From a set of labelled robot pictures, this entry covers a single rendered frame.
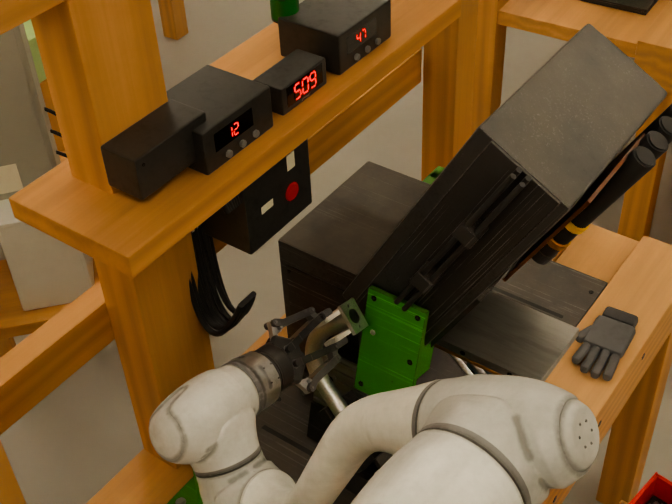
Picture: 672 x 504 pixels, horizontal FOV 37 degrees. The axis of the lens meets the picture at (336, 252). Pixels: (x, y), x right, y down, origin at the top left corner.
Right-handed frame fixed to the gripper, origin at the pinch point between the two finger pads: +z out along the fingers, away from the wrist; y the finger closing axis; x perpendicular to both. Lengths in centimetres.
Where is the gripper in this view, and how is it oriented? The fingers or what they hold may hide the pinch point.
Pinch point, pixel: (337, 325)
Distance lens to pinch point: 168.3
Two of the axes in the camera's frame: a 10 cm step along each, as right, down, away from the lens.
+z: 5.7, -3.3, 7.5
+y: -4.8, -8.8, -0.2
